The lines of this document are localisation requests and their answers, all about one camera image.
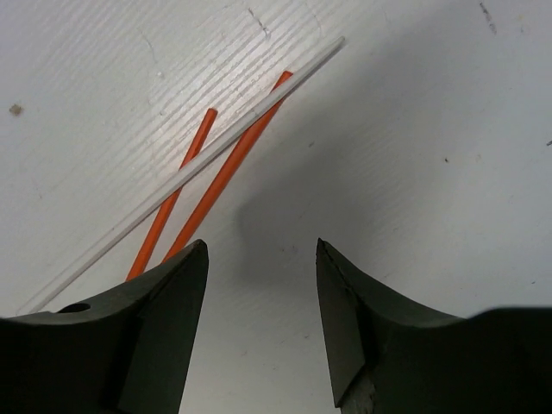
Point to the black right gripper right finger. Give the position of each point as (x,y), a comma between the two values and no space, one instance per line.
(390,354)

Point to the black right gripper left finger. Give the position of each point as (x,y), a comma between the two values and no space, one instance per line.
(125,350)

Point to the orange chopstick horizontal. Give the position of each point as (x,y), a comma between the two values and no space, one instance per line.
(153,235)

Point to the white chopstick upper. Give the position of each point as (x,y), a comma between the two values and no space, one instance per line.
(229,136)

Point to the orange chopstick diagonal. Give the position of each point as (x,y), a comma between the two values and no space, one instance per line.
(219,183)

